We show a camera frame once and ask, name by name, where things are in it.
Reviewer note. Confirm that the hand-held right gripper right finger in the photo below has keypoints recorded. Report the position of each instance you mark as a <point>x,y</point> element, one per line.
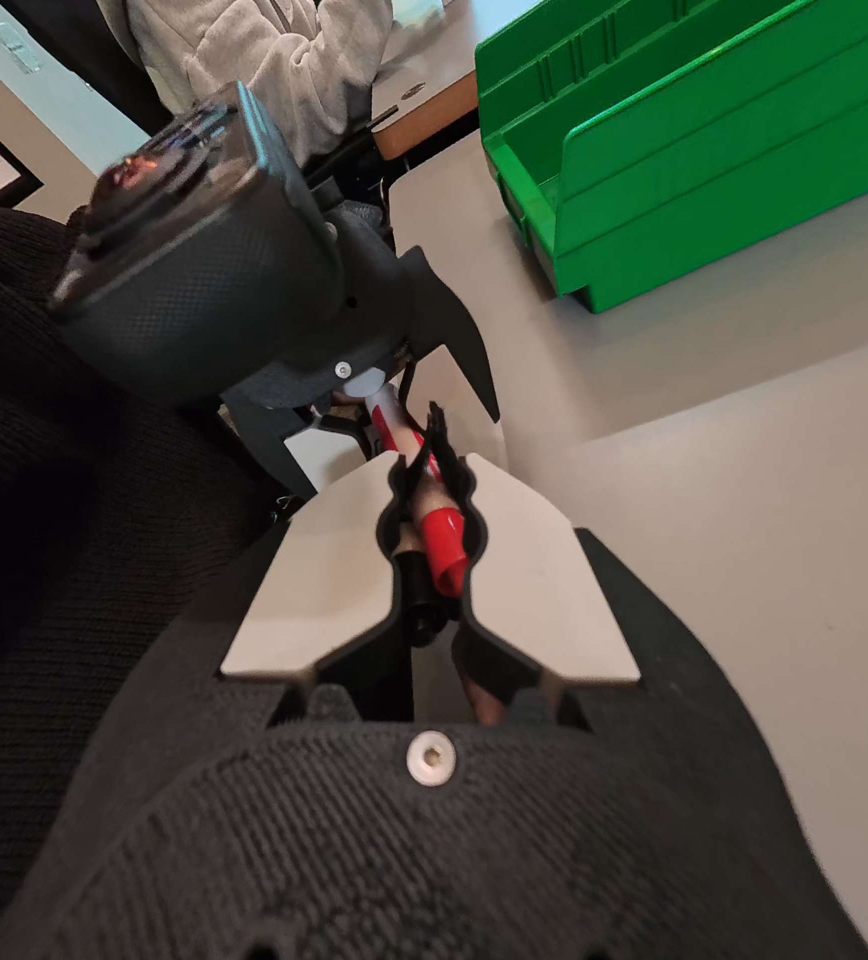
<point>554,600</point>

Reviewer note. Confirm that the red dry erase marker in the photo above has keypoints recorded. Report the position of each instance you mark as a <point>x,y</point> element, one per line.
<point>445,544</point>

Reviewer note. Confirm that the wooden edged table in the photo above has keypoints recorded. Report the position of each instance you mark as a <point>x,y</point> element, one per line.
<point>434,112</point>

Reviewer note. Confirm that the black knit sweater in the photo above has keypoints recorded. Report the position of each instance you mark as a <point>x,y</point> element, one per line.
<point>66,525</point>

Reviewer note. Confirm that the green plastic bin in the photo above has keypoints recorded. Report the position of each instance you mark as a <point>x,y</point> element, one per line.
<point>703,187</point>

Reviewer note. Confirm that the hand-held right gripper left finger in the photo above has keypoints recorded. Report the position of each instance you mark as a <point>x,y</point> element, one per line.
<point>306,600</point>

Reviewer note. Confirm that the person's right hand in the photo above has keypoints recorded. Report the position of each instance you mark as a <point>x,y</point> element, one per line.
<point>486,709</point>

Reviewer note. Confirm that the white wall plate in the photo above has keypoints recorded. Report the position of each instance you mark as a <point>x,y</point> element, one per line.
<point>14,46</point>

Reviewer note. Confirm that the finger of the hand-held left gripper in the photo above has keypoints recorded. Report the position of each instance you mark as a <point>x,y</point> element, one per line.
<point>449,390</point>
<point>321,454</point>

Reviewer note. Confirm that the black office chair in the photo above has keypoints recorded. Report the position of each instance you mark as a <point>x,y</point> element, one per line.
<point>119,75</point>

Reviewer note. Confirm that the black dry erase marker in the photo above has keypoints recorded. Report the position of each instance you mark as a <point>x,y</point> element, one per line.
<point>419,600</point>

